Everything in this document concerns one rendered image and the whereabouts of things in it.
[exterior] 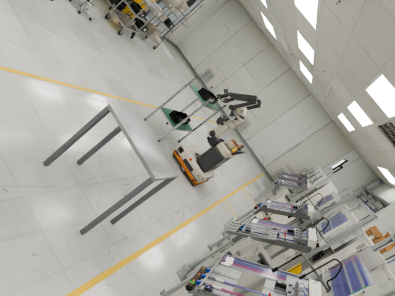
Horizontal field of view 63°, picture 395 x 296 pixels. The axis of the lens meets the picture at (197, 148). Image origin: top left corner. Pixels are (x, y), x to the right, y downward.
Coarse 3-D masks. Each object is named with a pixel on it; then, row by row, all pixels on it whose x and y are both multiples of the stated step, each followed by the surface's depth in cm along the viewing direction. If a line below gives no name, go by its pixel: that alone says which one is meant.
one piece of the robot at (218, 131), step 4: (228, 120) 513; (236, 120) 503; (240, 120) 504; (224, 124) 517; (228, 124) 513; (232, 124) 511; (236, 124) 504; (240, 124) 525; (212, 128) 519; (216, 128) 516; (220, 128) 514; (224, 128) 517; (228, 128) 517; (232, 128) 511; (208, 132) 521; (212, 132) 518; (216, 132) 516; (220, 132) 515; (224, 132) 529; (216, 136) 517
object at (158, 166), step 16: (112, 112) 247; (128, 112) 268; (128, 128) 249; (144, 128) 275; (64, 144) 262; (96, 144) 300; (144, 144) 254; (48, 160) 267; (80, 160) 306; (144, 160) 237; (160, 160) 261; (160, 176) 243; (176, 176) 271; (112, 208) 245; (128, 208) 288; (96, 224) 252
